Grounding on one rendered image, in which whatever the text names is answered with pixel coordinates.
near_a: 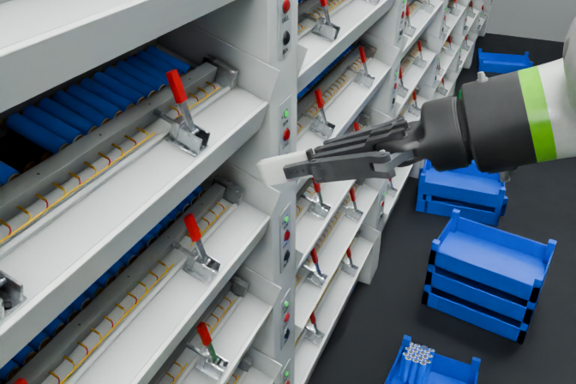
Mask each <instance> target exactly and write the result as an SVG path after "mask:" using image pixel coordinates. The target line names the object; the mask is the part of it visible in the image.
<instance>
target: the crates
mask: <svg viewBox="0 0 576 384"><path fill-rule="evenodd" d="M528 55H529V52H528V51H526V52H525V55H512V54H500V53H488V52H482V49H480V48H478V53H477V68H478V71H483V72H493V73H503V74H506V73H510V72H514V71H517V70H521V69H527V68H530V67H532V65H533V62H530V60H529V58H528ZM417 186H418V194H417V204H416V211H418V212H424V213H432V214H436V215H441V216H446V217H450V218H451V217H452V212H453V210H454V208H455V209H458V210H460V214H459V216H460V217H461V218H464V219H468V220H472V221H475V222H478V223H482V224H486V225H495V226H498V222H499V218H500V216H504V214H505V211H506V207H507V201H508V198H507V196H505V192H506V188H505V183H503V182H501V180H500V176H499V173H494V174H488V172H484V173H482V172H480V171H479V170H478V169H477V166H476V163H475V160H472V161H471V165H469V167H466V168H460V169H456V170H450V171H443V172H438V171H436V170H435V169H434V168H433V166H432V164H431V162H430V161H429V160H428V159H426V160H425V163H424V166H423V168H420V170H419V176H418V182H417Z"/></svg>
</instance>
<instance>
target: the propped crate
mask: <svg viewBox="0 0 576 384"><path fill-rule="evenodd" d="M410 342H411V336H408V335H405V336H404V338H403V341H402V346H400V349H399V352H398V354H397V356H396V358H395V360H394V362H393V366H392V368H391V370H390V372H389V374H388V376H387V379H386V381H385V383H384V384H409V383H408V382H403V381H402V380H400V377H399V376H398V373H399V366H400V362H401V358H402V353H403V352H404V350H405V347H407V345H408V344H410ZM480 362H481V359H480V358H477V357H473V358H472V361H471V364H468V363H463V362H460V361H457V360H454V359H452V358H449V357H444V356H442V355H439V354H436V353H435V354H434V358H433V362H432V366H431V370H430V373H429V378H428V380H427V384H477V378H478V370H479V366H480ZM407 381H408V380H407Z"/></svg>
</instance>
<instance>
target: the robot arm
mask: <svg viewBox="0 0 576 384"><path fill-rule="evenodd" d="M460 93H461V99H458V97H454V96H453V95H451V96H447V97H444V98H440V99H434V100H430V101H426V102H424V103H423V104H422V106H421V111H420V118H421V120H420V121H412V122H409V123H408V122H407V120H405V117H397V118H394V119H393V120H390V121H388V122H385V123H381V124H378V125H375V126H372V127H369V128H366V129H361V130H358V131H355V132H352V133H349V134H346V135H341V136H338V137H335V138H332V139H327V140H325V141H324V142H323V145H322V146H318V147H315V148H314V149H312V148H310V149H307V150H302V151H299V152H294V153H288V154H284V155H280V156H276V157H272V158H268V159H261V160H260V161H259V162H258V163H257V164H256V167H257V170H258V172H259V174H260V177H261V180H262V183H263V186H264V187H267V186H272V185H276V184H281V183H288V182H292V181H296V180H301V179H305V178H310V177H313V178H314V180H315V183H330V182H339V181H348V180H357V179H366V178H383V179H391V178H393V177H395V176H396V172H395V170H394V168H395V167H396V166H397V167H406V166H409V165H413V164H414V163H416V162H418V161H422V160H423V159H428V160H429V161H430V162H431V164H432V166H433V168H434V169H435V170H436V171H438V172H443V171H450V170H456V169H460V168H466V167H469V165H471V161H472V160H475V163H476V166H477V169H478V170H479V171H480V172H482V173H484V172H488V174H494V173H499V176H500V180H501V182H503V183H505V182H508V181H510V180H511V179H510V176H509V171H514V170H516V169H518V166H522V165H530V164H536V163H540V162H545V161H550V160H554V159H564V158H571V157H576V16H575V17H574V19H573V21H572V23H571V25H570V28H569V29H568V31H567V36H566V38H565V43H564V48H563V58H561V59H558V60H555V61H553V62H550V63H545V64H541V65H538V66H534V67H530V68H527V69H521V70H517V71H514V72H510V73H506V74H503V75H497V76H493V77H490V78H488V77H485V74H484V72H483V71H481V72H478V73H477V80H476V81H473V82H469V83H465V84H463V85H462V87H461V88H460Z"/></svg>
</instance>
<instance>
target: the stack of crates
mask: <svg viewBox="0 0 576 384"><path fill-rule="evenodd" d="M459 214H460V210H458V209H455V208H454V210H453V212H452V217H451V218H450V220H449V221H448V223H447V225H446V227H445V228H444V230H443V231H442V233H441V234H440V236H439V237H438V238H437V240H436V239H434V240H433V242H432V244H431V250H430V254H429V264H428V269H427V274H426V280H425V285H424V290H423V299H422V304H424V305H427V306H429V307H430V308H433V309H437V310H439V311H441V312H443V313H446V314H448V315H451V316H453V317H456V318H458V319H460V320H462V321H466V322H468V323H470V324H472V325H475V326H477V327H480V328H482V329H485V330H487V331H490V332H492V333H495V334H498V335H500V336H502V337H504V338H506V339H510V340H512V341H514V342H517V343H519V344H521V345H522V344H523V343H524V340H525V336H526V334H527V331H528V328H529V326H530V323H531V318H532V316H533V314H534V311H535V308H536V306H537V301H538V298H539V296H540V293H541V290H542V287H543V282H544V280H545V277H546V274H547V272H548V269H549V264H550V261H551V258H552V255H553V253H554V250H555V245H556V242H557V241H556V240H553V239H550V240H549V242H548V245H546V244H543V243H539V242H536V241H533V240H530V239H528V238H524V237H520V236H517V235H514V234H512V233H509V232H506V231H502V230H499V229H496V228H493V227H490V226H487V225H483V224H480V223H478V222H475V221H472V220H468V219H464V218H461V217H460V216H459Z"/></svg>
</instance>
